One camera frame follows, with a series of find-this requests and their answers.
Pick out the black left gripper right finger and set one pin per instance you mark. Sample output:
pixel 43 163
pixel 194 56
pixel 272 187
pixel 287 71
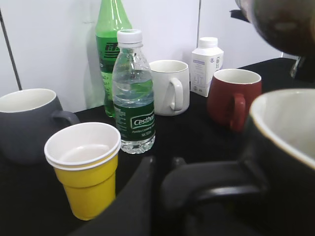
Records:
pixel 177 162

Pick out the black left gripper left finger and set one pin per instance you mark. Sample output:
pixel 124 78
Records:
pixel 136 210

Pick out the yellow paper cup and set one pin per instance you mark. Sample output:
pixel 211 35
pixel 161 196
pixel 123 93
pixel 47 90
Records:
pixel 85 158

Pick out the green sprite bottle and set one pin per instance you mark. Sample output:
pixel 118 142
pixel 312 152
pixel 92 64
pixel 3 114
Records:
pixel 112 18

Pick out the red mug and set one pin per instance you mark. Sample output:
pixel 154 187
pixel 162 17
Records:
pixel 231 94

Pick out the white mug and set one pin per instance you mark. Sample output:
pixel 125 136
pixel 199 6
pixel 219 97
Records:
pixel 171 86

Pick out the clear water bottle green label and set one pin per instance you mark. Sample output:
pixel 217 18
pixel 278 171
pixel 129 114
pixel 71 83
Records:
pixel 133 94

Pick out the black mug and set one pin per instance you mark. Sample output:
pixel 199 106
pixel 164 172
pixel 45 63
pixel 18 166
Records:
pixel 275 169

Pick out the white milk carton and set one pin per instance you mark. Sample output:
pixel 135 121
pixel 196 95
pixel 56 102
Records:
pixel 206 59

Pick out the grey mug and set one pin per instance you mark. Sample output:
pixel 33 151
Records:
pixel 28 118

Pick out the Nescafe coffee bottle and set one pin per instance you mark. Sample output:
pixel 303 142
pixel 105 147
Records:
pixel 287 25

